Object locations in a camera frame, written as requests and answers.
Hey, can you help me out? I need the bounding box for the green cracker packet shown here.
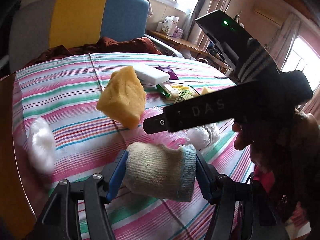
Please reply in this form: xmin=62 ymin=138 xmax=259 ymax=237
xmin=156 ymin=83 xmax=200 ymax=103

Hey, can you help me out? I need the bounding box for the yellow sponge block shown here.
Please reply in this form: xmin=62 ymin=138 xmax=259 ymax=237
xmin=96 ymin=66 xmax=146 ymax=129

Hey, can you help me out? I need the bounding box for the white blue sock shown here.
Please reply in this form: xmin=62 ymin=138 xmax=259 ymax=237
xmin=123 ymin=142 xmax=196 ymax=202

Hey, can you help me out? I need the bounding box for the white foam block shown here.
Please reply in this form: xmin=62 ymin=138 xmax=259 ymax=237
xmin=133 ymin=63 xmax=170 ymax=85

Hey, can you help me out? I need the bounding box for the purple snack packet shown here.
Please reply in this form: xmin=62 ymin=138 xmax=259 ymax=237
xmin=156 ymin=66 xmax=179 ymax=80

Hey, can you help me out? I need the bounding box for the white plastic bag ball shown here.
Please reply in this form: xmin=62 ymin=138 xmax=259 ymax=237
xmin=28 ymin=117 xmax=56 ymax=175

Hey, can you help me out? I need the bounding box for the person's right forearm sleeve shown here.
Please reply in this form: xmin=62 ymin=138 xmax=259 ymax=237
xmin=249 ymin=109 xmax=320 ymax=240

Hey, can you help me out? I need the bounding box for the person's right hand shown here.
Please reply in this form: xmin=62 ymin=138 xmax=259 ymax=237
xmin=232 ymin=122 xmax=274 ymax=173

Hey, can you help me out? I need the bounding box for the pink window curtain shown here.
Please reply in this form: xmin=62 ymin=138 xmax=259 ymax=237
xmin=269 ymin=13 xmax=301 ymax=70

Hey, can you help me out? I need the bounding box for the striped bed sheet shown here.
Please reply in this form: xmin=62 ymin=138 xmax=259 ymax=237
xmin=12 ymin=52 xmax=256 ymax=240

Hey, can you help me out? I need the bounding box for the white chair armrest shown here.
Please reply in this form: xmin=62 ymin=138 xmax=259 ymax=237
xmin=144 ymin=34 xmax=184 ymax=59

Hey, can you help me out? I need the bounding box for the dark red blanket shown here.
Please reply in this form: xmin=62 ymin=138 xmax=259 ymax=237
xmin=23 ymin=37 xmax=161 ymax=68

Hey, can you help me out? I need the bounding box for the wooden side table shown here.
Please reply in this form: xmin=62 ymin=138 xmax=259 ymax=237
xmin=146 ymin=30 xmax=229 ymax=71

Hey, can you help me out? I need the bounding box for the purple small box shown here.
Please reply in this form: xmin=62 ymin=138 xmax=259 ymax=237
xmin=172 ymin=27 xmax=183 ymax=38

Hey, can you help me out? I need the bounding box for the white product box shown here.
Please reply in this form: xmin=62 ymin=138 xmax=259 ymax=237
xmin=161 ymin=16 xmax=179 ymax=37

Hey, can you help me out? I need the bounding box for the blue yellow grey headboard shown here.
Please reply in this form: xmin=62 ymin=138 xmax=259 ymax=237
xmin=9 ymin=0 xmax=150 ymax=72

